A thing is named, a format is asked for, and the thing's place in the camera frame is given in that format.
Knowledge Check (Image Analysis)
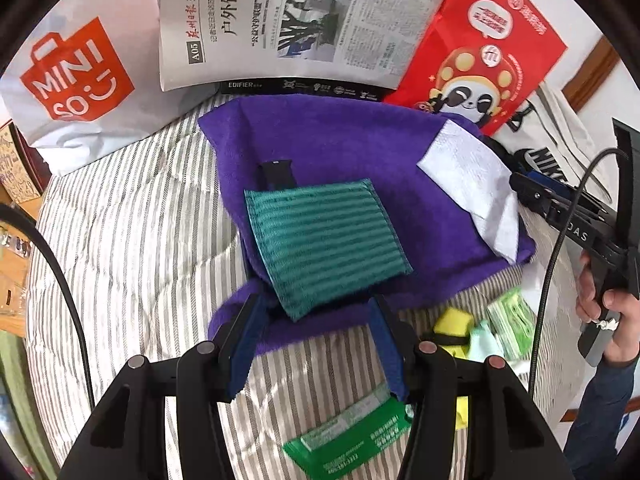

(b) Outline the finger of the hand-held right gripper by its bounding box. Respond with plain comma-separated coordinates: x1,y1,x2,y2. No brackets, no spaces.
527,170,608,211
509,172,568,223

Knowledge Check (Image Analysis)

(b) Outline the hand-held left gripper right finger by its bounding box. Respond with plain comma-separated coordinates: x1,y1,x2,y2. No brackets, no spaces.
369,295,576,480

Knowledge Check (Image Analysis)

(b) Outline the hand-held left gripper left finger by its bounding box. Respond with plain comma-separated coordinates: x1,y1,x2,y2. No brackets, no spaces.
57,294,269,480

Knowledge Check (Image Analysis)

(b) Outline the white paper towel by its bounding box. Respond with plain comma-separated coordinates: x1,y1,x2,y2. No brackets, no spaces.
416,121,522,263

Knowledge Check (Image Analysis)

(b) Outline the small yellow bag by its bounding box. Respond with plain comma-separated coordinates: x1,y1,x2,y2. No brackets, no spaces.
417,307,476,431

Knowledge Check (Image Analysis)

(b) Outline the dark green packet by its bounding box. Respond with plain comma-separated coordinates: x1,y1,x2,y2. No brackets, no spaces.
281,382,416,480

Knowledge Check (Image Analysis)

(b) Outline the light green tissue packet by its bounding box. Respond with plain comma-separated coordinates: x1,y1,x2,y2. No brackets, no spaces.
486,287,538,361

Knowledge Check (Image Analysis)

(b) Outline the teal striped cleaning cloth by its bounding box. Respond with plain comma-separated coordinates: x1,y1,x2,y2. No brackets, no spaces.
243,178,415,322

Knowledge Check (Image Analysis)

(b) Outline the black watch strap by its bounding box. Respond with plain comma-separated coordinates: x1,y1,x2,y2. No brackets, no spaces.
260,159,297,192

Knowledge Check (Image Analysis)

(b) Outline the purple towel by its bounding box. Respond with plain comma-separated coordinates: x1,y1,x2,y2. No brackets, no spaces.
197,94,537,356

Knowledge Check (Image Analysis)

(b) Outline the person's right forearm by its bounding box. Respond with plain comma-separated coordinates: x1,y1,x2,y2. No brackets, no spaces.
562,355,640,480

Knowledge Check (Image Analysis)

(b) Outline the person's right hand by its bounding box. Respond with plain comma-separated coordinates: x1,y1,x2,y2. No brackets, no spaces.
575,254,640,363

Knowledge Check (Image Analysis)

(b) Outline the grey waist bag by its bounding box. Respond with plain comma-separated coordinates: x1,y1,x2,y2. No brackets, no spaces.
487,82,613,201

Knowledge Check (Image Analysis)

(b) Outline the red paper bag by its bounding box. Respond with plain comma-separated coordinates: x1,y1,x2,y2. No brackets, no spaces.
382,0,568,137

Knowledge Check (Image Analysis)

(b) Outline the striped bed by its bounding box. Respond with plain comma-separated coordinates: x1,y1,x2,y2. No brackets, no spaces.
25,92,586,480

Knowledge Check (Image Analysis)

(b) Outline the newspaper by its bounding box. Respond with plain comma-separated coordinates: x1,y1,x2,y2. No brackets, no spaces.
159,0,461,93

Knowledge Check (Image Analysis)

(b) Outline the black cardboard box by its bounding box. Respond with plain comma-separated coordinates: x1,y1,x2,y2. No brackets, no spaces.
217,79,401,102

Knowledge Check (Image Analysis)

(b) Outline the patterned brown box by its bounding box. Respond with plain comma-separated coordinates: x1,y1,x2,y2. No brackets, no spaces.
0,120,46,206

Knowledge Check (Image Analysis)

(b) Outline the white plastic shopping bag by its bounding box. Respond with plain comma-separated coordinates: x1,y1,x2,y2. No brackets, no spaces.
0,0,201,177

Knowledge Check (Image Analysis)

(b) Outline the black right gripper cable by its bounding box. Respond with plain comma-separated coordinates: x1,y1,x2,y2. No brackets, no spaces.
525,146,632,398

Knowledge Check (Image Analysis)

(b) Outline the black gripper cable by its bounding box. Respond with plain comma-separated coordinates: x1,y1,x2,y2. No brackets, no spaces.
0,204,96,408
525,146,632,398

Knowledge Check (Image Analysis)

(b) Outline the wooden door frame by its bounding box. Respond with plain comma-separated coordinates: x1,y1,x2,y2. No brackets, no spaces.
560,35,631,106

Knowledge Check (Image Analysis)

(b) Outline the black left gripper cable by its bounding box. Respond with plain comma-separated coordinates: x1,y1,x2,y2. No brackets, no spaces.
0,204,96,408

